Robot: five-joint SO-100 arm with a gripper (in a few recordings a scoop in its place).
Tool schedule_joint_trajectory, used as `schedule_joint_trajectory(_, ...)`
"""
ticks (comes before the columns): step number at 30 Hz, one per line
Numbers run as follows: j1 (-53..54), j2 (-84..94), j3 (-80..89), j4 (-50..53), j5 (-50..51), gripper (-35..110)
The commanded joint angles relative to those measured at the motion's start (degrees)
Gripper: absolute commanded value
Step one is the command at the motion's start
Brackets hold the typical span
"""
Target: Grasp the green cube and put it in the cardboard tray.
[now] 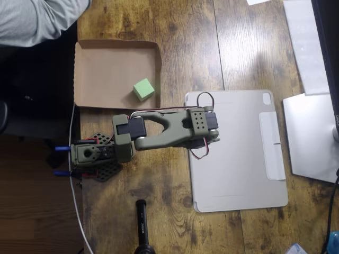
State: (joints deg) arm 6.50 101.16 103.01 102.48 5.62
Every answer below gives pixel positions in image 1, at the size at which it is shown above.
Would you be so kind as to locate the grey sleeved person arm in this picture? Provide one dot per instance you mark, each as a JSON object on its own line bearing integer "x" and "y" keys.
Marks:
{"x": 26, "y": 21}

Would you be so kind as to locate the white blue packet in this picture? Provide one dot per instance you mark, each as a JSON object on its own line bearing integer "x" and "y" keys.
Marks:
{"x": 296, "y": 250}

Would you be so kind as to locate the brown cardboard tray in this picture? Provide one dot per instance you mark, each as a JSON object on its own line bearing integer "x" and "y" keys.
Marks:
{"x": 106, "y": 76}

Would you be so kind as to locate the green foam cube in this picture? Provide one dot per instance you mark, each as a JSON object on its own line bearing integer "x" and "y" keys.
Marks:
{"x": 143, "y": 90}

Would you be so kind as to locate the white foam sheet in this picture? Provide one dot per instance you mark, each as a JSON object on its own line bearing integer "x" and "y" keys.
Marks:
{"x": 302, "y": 39}

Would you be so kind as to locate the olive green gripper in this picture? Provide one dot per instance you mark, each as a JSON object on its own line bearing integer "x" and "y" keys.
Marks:
{"x": 196, "y": 144}

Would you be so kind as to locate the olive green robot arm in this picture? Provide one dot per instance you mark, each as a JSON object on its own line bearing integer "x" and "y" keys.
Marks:
{"x": 172, "y": 132}

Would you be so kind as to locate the black computer monitor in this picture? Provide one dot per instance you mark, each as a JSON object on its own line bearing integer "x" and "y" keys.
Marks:
{"x": 328, "y": 39}

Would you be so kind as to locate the black cylindrical camera mount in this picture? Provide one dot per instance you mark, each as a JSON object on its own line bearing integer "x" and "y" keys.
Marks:
{"x": 143, "y": 225}

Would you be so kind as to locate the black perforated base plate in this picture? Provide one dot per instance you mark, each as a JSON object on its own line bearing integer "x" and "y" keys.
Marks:
{"x": 108, "y": 172}

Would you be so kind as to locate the tablet in grey case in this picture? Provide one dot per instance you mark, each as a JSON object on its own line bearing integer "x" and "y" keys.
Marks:
{"x": 233, "y": 180}

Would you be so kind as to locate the blue round object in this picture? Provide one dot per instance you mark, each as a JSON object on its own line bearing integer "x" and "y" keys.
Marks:
{"x": 335, "y": 243}

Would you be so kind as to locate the white paper sheet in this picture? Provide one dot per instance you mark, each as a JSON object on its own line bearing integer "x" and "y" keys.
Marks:
{"x": 255, "y": 1}

